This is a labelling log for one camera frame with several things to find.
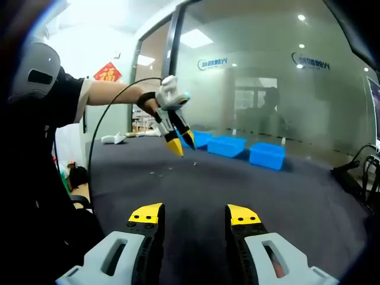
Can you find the large black wall monitor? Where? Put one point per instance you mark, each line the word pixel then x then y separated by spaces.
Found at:
pixel 362 32

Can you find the small tan object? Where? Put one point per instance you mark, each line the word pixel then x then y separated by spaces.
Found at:
pixel 130 134

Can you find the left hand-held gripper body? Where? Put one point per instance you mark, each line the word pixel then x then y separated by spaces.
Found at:
pixel 170 95

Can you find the screws nuts and washers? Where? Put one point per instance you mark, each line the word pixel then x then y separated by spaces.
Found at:
pixel 152 172

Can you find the white crumpled cloth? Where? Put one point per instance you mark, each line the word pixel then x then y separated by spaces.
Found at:
pixel 112 139

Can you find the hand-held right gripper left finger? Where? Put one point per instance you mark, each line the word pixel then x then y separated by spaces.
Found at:
pixel 104 258

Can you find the open laptop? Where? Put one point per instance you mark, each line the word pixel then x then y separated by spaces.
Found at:
pixel 375 112

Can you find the person's black shirt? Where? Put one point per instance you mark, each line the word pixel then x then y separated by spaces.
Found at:
pixel 29 178

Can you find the blue plastic bin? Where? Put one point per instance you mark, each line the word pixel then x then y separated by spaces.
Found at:
pixel 227 147
pixel 267 157
pixel 203 139

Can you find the red diamond wall decoration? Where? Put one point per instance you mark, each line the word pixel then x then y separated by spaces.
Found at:
pixel 108 73

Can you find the person's left hand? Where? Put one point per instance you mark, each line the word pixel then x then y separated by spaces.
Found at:
pixel 152 107

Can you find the black chair armrest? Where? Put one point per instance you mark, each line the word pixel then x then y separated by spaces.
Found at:
pixel 80 200

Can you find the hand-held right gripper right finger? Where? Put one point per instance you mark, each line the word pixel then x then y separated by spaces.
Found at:
pixel 288 261

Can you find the black bag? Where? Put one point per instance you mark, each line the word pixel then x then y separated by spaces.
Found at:
pixel 77 176

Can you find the grey white chest device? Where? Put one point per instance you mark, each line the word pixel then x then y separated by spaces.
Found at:
pixel 32 71

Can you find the green plastic basket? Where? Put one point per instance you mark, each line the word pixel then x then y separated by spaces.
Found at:
pixel 65 181

